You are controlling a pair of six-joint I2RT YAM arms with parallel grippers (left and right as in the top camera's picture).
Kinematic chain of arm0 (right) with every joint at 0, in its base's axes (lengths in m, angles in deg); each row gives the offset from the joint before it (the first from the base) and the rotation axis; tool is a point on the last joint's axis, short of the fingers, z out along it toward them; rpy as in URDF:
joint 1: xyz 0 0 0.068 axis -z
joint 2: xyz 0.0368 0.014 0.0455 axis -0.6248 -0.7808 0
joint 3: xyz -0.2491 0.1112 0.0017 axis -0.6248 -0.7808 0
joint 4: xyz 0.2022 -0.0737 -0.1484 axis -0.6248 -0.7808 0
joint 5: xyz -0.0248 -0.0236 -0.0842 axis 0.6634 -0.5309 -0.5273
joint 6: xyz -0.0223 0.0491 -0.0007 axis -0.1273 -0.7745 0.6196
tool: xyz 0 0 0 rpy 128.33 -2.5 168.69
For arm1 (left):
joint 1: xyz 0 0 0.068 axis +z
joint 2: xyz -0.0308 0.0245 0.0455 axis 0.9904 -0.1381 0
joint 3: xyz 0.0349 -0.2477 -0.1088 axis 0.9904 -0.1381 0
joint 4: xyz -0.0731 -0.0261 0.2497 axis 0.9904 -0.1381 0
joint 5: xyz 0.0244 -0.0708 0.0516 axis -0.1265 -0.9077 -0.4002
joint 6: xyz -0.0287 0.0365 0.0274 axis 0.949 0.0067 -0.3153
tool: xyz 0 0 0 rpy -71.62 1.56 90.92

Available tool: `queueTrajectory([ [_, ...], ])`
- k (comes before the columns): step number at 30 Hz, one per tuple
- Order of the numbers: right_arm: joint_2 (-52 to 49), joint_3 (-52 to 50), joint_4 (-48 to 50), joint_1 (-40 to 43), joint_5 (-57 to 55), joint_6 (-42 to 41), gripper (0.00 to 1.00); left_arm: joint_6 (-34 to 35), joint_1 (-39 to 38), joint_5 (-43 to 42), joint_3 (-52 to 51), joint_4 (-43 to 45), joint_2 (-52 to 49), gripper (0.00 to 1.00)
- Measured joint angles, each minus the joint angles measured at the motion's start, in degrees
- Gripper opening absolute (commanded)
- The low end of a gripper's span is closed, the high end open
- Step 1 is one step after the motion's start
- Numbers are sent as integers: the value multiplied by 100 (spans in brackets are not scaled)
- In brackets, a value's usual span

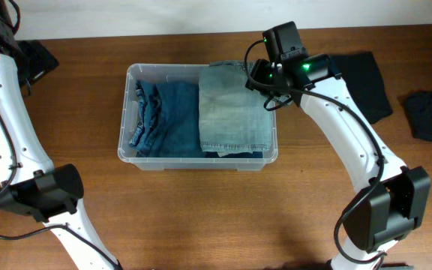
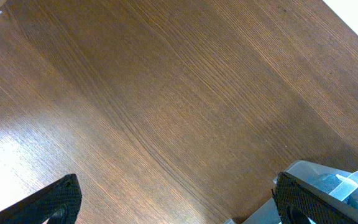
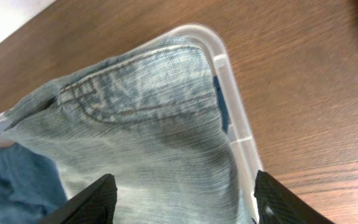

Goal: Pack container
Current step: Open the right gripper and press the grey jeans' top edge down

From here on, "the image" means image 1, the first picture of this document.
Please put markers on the light grey jeans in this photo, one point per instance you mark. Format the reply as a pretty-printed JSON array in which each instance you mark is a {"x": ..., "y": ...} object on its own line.
[{"x": 232, "y": 119}]

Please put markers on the black shorts red waistband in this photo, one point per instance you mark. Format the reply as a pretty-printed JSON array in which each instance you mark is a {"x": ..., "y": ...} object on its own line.
[{"x": 365, "y": 84}]

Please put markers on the blue denim jeans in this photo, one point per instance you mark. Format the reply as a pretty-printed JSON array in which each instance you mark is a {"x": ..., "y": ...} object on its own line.
[{"x": 168, "y": 125}]

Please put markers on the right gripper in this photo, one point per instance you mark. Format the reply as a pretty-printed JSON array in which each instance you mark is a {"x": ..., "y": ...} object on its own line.
[{"x": 260, "y": 67}]

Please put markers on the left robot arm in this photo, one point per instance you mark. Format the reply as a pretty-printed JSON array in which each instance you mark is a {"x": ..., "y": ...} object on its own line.
[{"x": 30, "y": 183}]

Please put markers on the dark teal shirt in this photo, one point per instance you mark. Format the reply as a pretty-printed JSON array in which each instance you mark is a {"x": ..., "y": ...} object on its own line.
[{"x": 211, "y": 154}]

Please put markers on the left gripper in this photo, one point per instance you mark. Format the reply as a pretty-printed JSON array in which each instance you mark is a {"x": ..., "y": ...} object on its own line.
[{"x": 39, "y": 65}]

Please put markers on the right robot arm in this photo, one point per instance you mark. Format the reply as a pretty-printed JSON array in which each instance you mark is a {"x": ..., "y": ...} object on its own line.
[{"x": 390, "y": 198}]

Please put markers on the clear plastic storage bin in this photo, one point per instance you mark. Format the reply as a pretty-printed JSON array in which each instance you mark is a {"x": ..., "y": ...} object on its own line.
[{"x": 162, "y": 73}]

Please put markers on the black garment white logo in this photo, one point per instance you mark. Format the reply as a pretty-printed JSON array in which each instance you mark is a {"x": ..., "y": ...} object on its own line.
[{"x": 418, "y": 108}]

